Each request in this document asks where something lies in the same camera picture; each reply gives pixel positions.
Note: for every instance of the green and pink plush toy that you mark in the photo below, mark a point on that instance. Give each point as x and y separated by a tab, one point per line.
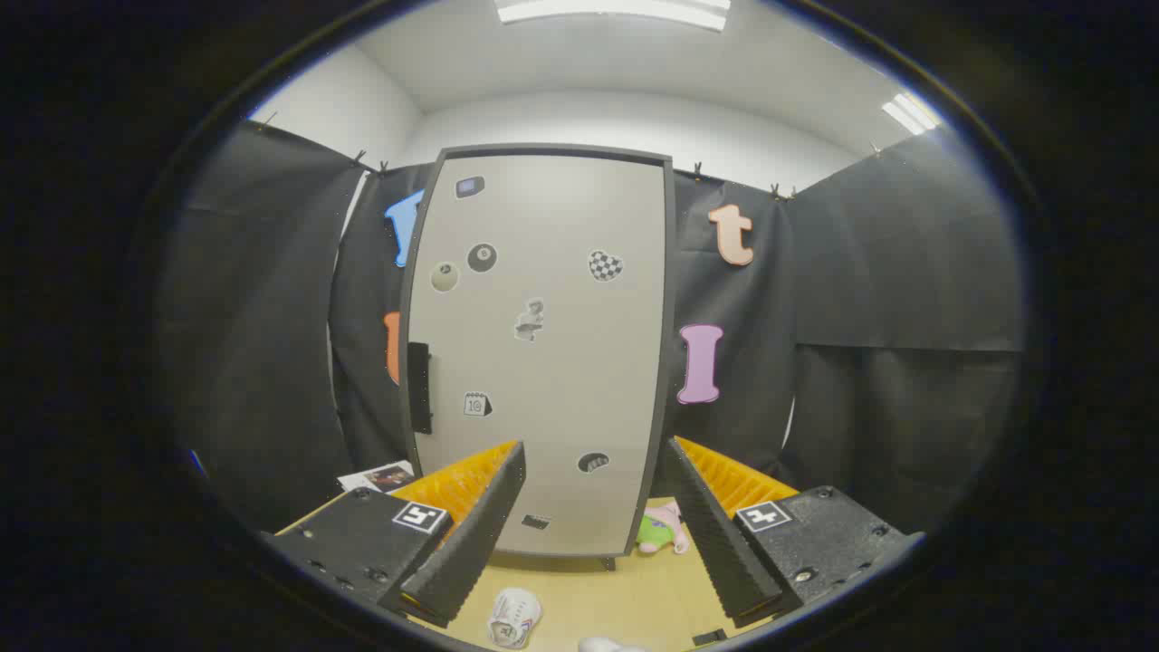
656	534

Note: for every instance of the white canvas shoe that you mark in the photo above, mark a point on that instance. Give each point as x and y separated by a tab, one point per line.
513	618

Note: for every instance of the white book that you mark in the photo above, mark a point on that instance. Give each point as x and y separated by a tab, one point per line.
385	475

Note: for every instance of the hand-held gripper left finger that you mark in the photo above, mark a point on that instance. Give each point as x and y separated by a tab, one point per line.
471	552

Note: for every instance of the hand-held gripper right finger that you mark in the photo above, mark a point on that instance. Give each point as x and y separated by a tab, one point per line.
715	543

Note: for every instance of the light grey shoe cabinet door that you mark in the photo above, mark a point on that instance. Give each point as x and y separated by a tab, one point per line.
561	380

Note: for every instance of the long ceiling light panel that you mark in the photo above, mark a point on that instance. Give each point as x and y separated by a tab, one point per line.
616	11

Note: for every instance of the small ceiling light panel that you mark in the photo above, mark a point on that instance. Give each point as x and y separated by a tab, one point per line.
910	113

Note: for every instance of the black backdrop cloth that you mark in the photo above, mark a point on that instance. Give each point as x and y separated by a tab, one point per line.
860	272

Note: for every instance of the grey shoe cabinet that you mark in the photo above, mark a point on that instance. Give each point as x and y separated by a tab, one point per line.
671	317

